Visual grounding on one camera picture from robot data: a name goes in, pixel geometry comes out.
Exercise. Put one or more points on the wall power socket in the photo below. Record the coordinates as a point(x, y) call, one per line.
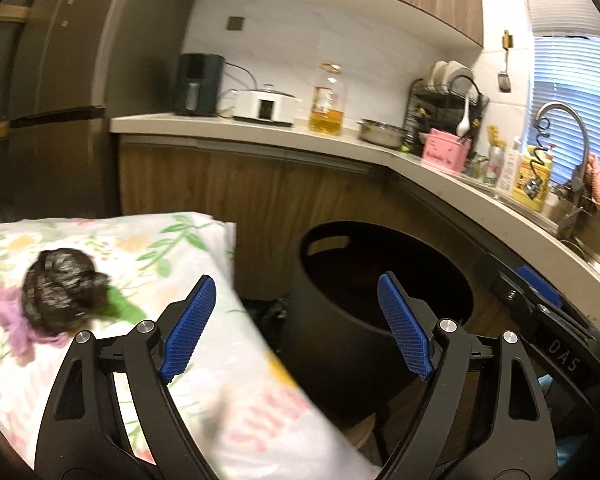
point(235, 23)

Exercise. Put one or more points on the cooking oil bottle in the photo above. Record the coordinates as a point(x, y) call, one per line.
point(328, 101)

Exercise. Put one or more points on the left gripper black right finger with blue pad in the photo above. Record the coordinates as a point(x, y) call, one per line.
point(519, 443)

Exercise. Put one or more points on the wooden lower kitchen cabinets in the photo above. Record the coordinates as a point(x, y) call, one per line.
point(274, 197)

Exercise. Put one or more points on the purple glove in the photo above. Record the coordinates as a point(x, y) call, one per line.
point(21, 336)

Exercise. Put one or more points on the black air fryer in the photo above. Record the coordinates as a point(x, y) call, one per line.
point(198, 84)

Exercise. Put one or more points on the hanging metal spatula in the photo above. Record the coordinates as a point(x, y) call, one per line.
point(504, 84)

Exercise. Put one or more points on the black dish rack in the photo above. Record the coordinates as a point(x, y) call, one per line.
point(438, 101)

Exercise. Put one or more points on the black crumpled plastic bag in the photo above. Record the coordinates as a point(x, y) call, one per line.
point(62, 290)

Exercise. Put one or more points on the white slow cooker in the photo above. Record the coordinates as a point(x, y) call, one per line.
point(267, 106)

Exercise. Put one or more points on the white dish soap bottle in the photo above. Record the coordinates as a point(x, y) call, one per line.
point(509, 170)

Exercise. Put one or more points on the beverage can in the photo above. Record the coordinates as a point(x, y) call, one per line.
point(495, 163)

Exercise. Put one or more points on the pink utensil holder box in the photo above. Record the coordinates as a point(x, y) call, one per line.
point(446, 151)

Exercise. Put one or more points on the dark grey refrigerator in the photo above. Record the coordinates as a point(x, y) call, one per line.
point(78, 65)

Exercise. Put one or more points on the black trash bin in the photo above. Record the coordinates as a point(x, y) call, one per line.
point(336, 342)

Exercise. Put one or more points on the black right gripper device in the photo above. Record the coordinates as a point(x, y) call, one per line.
point(566, 347)

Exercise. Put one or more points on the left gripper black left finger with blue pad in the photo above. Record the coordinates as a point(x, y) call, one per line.
point(82, 433)

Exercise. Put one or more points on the yellow detergent bottle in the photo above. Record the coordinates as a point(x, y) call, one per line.
point(533, 178)

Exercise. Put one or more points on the stainless steel bowl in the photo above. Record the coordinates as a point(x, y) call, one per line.
point(381, 134)

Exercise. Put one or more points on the white ladle spoon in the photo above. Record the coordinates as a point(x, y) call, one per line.
point(464, 125)

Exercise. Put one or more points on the window blinds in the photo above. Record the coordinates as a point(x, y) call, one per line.
point(567, 69)

